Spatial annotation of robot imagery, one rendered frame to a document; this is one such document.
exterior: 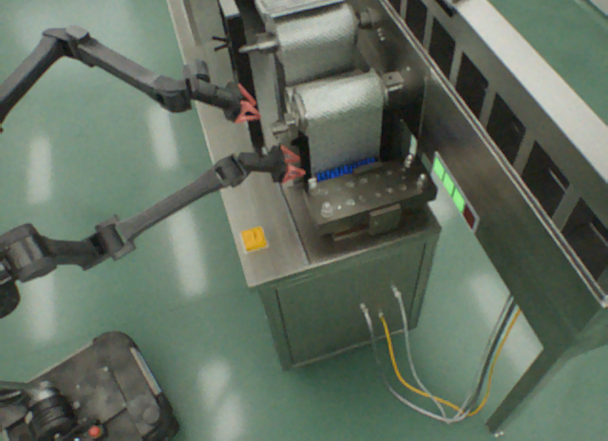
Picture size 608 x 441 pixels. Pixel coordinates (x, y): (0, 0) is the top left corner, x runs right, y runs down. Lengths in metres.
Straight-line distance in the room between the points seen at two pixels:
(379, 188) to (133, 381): 1.31
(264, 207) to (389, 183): 0.44
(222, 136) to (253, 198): 0.34
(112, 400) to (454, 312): 1.57
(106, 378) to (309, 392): 0.86
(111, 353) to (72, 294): 0.62
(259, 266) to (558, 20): 3.30
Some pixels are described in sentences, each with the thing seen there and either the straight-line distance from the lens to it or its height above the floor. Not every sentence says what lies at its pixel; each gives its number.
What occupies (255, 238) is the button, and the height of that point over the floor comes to 0.92.
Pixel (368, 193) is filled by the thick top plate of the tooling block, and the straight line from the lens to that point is 1.70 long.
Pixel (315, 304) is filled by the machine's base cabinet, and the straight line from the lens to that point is 1.94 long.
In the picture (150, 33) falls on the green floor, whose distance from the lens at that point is 4.42.
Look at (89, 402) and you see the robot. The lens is 2.42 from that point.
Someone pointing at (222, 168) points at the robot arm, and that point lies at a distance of 1.55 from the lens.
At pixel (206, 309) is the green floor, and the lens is 2.71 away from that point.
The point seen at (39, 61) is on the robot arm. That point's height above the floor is 1.48.
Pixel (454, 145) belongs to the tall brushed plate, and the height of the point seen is 1.32.
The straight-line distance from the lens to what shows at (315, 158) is 1.70.
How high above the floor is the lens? 2.36
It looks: 53 degrees down
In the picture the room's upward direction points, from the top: 6 degrees counter-clockwise
